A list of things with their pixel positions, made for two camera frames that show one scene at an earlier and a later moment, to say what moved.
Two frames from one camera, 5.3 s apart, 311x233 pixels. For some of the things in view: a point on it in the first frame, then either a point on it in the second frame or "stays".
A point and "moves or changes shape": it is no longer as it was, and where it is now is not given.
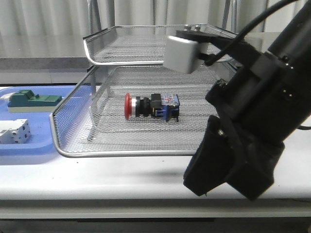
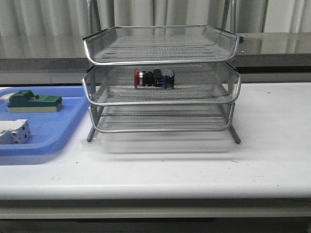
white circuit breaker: [16, 131] stays
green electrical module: [25, 101] stays
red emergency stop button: [164, 107] to [161, 78]
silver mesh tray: [135, 111] moves or changes shape
